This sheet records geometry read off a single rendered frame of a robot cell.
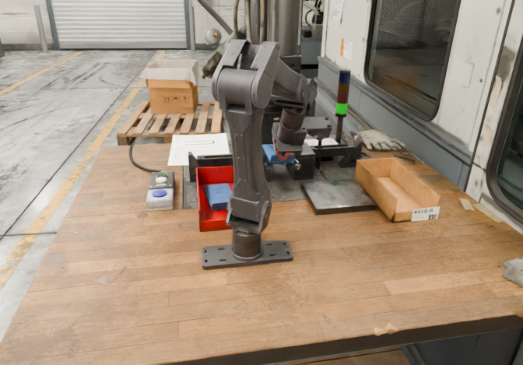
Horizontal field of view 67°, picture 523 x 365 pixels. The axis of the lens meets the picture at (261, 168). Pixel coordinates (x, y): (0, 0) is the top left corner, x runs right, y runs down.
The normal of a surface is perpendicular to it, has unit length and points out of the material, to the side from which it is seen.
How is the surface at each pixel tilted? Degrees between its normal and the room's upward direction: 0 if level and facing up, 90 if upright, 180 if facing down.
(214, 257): 0
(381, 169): 90
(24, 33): 90
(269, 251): 0
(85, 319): 0
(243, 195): 98
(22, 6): 90
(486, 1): 90
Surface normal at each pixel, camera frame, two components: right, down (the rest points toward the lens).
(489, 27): -0.99, 0.04
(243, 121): -0.43, 0.50
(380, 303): 0.01, -0.91
